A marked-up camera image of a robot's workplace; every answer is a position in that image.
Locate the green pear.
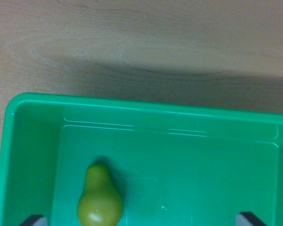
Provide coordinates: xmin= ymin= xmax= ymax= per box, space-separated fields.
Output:
xmin=77 ymin=162 xmax=124 ymax=226

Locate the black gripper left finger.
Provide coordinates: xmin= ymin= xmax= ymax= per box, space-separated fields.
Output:
xmin=19 ymin=214 xmax=48 ymax=226

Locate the green plastic bin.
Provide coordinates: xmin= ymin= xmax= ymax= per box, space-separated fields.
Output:
xmin=0 ymin=92 xmax=283 ymax=226

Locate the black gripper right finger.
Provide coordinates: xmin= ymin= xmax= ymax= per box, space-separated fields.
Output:
xmin=235 ymin=211 xmax=268 ymax=226

